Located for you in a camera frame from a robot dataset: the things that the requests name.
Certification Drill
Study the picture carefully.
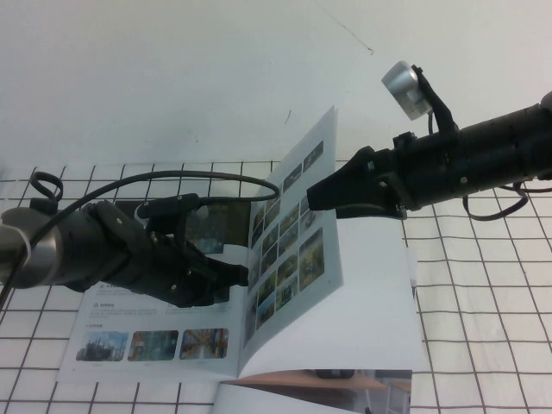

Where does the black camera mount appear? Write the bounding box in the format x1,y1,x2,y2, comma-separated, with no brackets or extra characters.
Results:
136,193,203,242
411,64,461,135

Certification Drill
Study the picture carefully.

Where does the white product brochure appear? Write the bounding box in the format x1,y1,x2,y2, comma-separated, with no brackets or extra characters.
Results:
55,105,427,385

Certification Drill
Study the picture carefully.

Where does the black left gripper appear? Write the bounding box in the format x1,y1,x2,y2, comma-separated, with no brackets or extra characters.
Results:
123,224,251,311

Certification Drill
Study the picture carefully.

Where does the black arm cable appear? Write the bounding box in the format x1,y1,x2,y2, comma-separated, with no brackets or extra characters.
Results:
425,110,536,223
0,171,280,311

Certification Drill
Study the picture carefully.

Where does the white black-grid tablecloth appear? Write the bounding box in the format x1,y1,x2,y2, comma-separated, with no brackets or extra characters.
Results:
0,157,552,414

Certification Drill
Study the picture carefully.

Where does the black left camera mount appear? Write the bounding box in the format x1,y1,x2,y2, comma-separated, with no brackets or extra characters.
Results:
136,193,203,242

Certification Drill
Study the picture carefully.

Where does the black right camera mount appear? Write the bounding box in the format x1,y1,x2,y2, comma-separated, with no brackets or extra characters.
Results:
411,64,461,135

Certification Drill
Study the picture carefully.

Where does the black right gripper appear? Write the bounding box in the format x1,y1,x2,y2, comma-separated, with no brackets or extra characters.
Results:
306,128,467,220

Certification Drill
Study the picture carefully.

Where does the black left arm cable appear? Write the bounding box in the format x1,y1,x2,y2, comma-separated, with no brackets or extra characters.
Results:
0,171,280,311

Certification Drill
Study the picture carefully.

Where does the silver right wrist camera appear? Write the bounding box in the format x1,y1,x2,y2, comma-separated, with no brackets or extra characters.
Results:
381,61,434,122

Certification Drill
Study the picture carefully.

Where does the large photo book underneath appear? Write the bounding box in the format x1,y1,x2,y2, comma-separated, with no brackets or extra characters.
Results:
213,245,420,414

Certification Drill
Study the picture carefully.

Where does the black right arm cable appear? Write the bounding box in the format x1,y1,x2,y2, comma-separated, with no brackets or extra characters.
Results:
425,110,536,223

